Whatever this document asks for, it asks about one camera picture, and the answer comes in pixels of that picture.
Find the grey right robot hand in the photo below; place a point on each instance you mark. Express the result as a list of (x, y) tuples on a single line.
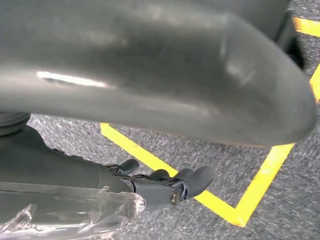
[(62, 169)]

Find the clear plastic wrap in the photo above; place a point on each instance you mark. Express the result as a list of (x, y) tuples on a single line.
[(75, 215)]

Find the grey robot leg shell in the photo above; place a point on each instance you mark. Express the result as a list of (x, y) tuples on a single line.
[(149, 66)]

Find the yellow floor tape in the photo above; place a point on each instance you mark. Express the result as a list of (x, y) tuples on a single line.
[(260, 185)]

